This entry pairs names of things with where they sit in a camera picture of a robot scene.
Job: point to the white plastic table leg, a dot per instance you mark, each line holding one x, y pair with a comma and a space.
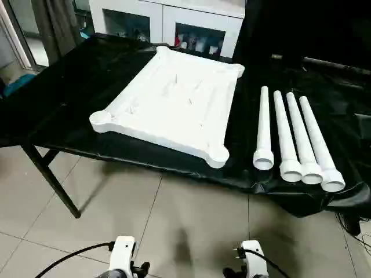
285, 136
301, 136
264, 121
317, 139

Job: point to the white plastic table top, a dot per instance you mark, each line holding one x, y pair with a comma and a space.
174, 110

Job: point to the black work mat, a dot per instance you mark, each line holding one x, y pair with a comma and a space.
58, 101

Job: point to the small gold tag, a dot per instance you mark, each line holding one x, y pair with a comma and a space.
276, 56

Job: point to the teal fabric object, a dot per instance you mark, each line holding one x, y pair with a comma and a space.
20, 85

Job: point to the grey metal rod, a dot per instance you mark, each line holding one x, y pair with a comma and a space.
336, 65

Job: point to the pale blue small box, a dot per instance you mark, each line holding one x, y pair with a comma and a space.
84, 34

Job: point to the black backdrop cloth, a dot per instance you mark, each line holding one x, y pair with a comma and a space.
304, 29

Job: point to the white glass-door cabinet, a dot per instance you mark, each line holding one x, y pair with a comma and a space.
162, 14

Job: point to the grey curtain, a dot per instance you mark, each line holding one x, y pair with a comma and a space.
52, 26

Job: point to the black folding table frame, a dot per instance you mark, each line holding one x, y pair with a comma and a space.
55, 182

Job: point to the grey sliding door frame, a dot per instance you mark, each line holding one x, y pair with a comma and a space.
17, 34

